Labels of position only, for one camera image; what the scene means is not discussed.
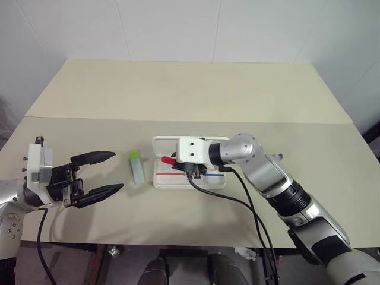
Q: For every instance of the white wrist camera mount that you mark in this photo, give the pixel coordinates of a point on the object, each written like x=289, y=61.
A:
x=37, y=161
x=193, y=151

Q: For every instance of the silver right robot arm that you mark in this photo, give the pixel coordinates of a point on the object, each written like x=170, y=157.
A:
x=297, y=196

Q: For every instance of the small metal fitting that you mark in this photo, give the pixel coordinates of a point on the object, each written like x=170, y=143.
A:
x=113, y=251

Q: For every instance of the red marker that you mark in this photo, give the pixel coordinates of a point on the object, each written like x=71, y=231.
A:
x=167, y=160

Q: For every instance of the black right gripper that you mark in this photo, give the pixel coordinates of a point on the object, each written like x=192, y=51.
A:
x=196, y=170

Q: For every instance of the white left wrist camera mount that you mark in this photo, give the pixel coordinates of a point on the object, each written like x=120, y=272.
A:
x=37, y=161

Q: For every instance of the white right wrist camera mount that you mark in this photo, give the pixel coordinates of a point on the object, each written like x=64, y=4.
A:
x=193, y=151

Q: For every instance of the crumpled white paper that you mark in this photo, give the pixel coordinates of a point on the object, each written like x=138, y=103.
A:
x=245, y=253

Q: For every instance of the dark rounded shape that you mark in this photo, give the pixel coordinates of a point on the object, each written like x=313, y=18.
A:
x=153, y=273

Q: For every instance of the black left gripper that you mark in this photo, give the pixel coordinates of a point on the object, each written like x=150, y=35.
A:
x=60, y=181

